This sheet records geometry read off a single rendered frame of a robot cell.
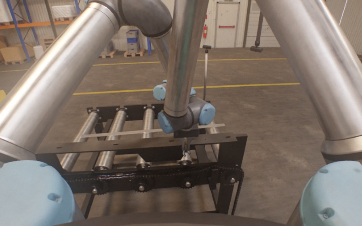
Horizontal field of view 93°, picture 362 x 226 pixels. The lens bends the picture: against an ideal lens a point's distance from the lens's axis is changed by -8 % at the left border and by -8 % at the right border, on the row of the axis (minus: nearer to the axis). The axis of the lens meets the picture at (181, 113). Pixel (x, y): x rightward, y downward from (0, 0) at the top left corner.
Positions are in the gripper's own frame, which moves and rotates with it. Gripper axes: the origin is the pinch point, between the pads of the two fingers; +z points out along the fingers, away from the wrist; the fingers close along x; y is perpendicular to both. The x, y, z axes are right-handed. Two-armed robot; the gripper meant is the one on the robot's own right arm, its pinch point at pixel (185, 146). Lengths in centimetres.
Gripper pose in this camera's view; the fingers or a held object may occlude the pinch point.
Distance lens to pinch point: 104.6
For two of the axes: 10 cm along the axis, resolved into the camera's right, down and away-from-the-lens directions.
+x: 10.0, -0.6, 0.7
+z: 0.1, 8.7, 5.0
